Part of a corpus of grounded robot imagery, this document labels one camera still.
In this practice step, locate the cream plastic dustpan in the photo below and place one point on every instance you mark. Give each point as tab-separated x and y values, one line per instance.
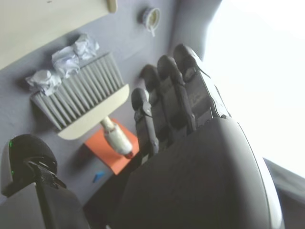
35	23

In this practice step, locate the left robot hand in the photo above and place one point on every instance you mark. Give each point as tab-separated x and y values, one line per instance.
195	171

